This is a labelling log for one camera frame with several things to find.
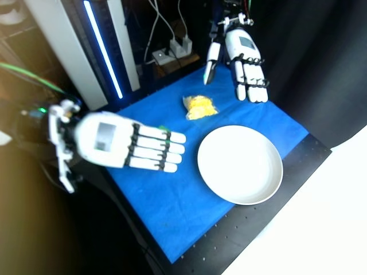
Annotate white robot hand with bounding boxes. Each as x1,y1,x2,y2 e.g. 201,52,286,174
203,27,270,104
73,111,187,174

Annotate bag of yellow snacks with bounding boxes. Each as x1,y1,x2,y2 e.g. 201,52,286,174
182,95,220,121

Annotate white round plate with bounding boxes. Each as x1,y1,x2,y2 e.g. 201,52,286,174
197,125,284,206

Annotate white plug adapter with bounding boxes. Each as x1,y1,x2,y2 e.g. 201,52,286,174
169,34,193,57

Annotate black curtain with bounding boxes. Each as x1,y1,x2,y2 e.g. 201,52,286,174
249,0,367,150

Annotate white power strip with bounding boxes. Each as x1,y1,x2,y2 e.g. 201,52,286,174
151,47,173,65

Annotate blue light strip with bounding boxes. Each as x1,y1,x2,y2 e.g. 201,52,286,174
83,0,124,100

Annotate blue cloth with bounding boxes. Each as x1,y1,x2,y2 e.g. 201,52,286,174
104,62,310,264

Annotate white robot body column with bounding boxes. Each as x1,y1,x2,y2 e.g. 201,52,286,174
24,0,141,112

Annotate white cable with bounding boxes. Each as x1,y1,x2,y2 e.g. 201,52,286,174
143,0,162,64
177,0,190,38

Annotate green cable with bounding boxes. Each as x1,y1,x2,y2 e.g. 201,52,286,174
0,61,67,96

